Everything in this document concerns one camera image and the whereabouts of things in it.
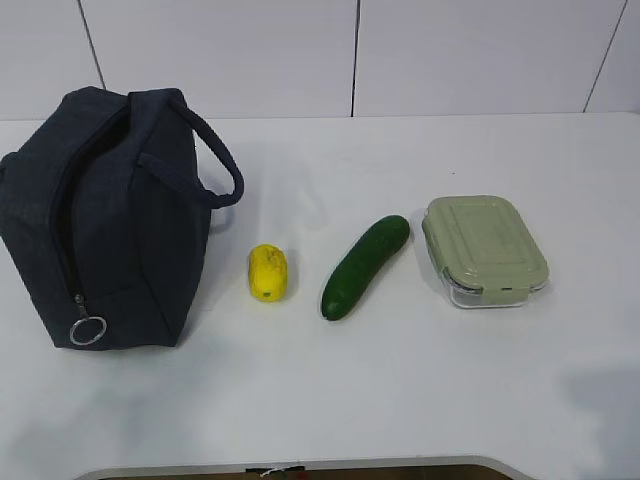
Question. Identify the green cucumber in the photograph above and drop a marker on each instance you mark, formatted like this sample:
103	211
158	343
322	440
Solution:
353	274

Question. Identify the yellow lemon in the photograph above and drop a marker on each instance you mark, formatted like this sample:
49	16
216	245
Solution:
268	273

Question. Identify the glass container green lid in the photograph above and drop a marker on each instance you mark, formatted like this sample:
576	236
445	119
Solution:
483	252

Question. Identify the navy blue lunch bag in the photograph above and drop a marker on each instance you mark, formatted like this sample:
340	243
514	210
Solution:
106	212

